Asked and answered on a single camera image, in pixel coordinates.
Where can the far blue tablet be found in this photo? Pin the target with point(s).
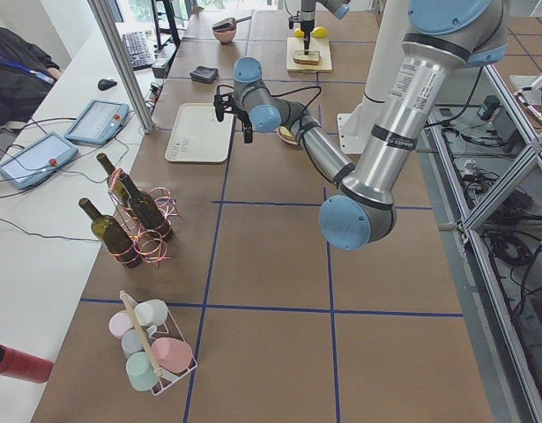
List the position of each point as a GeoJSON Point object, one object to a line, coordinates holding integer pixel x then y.
{"type": "Point", "coordinates": [98, 123]}

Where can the near blue tablet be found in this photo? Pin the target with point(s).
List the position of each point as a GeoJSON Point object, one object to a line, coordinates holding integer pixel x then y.
{"type": "Point", "coordinates": [37, 162]}

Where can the white cup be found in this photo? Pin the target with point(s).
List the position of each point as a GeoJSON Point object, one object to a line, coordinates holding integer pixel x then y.
{"type": "Point", "coordinates": [151, 312]}

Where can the aluminium side frame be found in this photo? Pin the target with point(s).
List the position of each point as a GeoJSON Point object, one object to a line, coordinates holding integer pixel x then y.
{"type": "Point", "coordinates": [485, 171]}

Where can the blue tablet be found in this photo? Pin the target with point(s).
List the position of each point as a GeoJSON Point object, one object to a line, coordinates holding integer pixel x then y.
{"type": "Point", "coordinates": [98, 123]}
{"type": "Point", "coordinates": [37, 162]}

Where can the person in black jacket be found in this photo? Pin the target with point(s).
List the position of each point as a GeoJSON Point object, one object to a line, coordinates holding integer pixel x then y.
{"type": "Point", "coordinates": [27, 75]}

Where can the wooden rack handle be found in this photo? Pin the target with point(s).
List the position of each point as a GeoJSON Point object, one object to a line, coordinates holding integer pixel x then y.
{"type": "Point", "coordinates": [127, 302]}

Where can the red cylinder bottle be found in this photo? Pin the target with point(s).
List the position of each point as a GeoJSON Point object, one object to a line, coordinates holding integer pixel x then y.
{"type": "Point", "coordinates": [24, 366]}

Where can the aluminium frame post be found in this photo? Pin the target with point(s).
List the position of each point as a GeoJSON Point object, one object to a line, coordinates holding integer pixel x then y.
{"type": "Point", "coordinates": [107, 26]}

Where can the mint green cup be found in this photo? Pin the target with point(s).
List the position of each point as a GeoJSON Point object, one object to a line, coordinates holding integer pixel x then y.
{"type": "Point", "coordinates": [140, 372]}

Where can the steel scoop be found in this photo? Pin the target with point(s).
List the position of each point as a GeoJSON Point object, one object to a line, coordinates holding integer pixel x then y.
{"type": "Point", "coordinates": [228, 24]}

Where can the front green wine bottle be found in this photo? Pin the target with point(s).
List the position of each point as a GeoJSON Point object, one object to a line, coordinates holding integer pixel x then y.
{"type": "Point", "coordinates": [107, 229]}

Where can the copper wire bottle rack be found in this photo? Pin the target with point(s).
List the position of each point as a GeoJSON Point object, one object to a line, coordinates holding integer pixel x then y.
{"type": "Point", "coordinates": [148, 244]}

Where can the white wire cup rack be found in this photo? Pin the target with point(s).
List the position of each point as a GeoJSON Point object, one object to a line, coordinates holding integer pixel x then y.
{"type": "Point", "coordinates": [169, 329]}

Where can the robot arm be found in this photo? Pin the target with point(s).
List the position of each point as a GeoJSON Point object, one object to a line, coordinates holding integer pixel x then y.
{"type": "Point", "coordinates": [442, 37]}
{"type": "Point", "coordinates": [337, 8]}

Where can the pink bowl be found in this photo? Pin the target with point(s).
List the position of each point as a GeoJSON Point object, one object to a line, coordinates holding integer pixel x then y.
{"type": "Point", "coordinates": [225, 37]}

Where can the lilac cup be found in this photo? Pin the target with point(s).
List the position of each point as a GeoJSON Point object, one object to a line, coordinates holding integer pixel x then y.
{"type": "Point", "coordinates": [119, 324]}

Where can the green wine bottle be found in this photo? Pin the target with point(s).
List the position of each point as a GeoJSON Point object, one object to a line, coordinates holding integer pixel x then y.
{"type": "Point", "coordinates": [109, 174]}
{"type": "Point", "coordinates": [147, 211]}
{"type": "Point", "coordinates": [107, 229]}

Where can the grey-blue cup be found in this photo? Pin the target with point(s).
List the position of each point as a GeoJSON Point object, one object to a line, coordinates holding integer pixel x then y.
{"type": "Point", "coordinates": [131, 343]}

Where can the back green wine bottle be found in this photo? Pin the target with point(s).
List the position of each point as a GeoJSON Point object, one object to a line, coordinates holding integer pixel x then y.
{"type": "Point", "coordinates": [109, 174]}

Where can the grey folded cloth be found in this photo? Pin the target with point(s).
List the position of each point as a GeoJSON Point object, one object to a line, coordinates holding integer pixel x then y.
{"type": "Point", "coordinates": [203, 74]}

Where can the black computer mouse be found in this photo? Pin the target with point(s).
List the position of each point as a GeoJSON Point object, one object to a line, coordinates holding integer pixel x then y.
{"type": "Point", "coordinates": [106, 84]}

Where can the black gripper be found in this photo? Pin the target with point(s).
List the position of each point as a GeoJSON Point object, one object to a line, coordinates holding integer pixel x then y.
{"type": "Point", "coordinates": [307, 18]}
{"type": "Point", "coordinates": [241, 115]}

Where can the middle green wine bottle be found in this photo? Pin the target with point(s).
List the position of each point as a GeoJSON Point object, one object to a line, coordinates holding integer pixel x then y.
{"type": "Point", "coordinates": [147, 211]}

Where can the black keyboard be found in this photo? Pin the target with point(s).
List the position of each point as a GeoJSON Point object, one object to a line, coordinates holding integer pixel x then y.
{"type": "Point", "coordinates": [138, 51]}

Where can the white plate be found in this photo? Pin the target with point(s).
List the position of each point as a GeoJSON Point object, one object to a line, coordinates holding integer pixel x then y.
{"type": "Point", "coordinates": [286, 135]}

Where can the wooden cutting board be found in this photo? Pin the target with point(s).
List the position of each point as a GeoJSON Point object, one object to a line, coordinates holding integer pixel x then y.
{"type": "Point", "coordinates": [321, 45]}

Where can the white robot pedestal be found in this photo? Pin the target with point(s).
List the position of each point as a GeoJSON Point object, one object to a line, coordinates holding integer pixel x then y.
{"type": "Point", "coordinates": [354, 128]}

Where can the cream bear tray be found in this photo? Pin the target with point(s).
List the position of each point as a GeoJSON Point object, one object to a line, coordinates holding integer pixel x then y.
{"type": "Point", "coordinates": [198, 136]}

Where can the right yellow lemon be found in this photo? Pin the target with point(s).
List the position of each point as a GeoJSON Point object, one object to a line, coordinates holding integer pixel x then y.
{"type": "Point", "coordinates": [319, 32]}

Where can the pink cup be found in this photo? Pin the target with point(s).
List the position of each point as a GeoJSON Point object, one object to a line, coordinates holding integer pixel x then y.
{"type": "Point", "coordinates": [172, 354]}

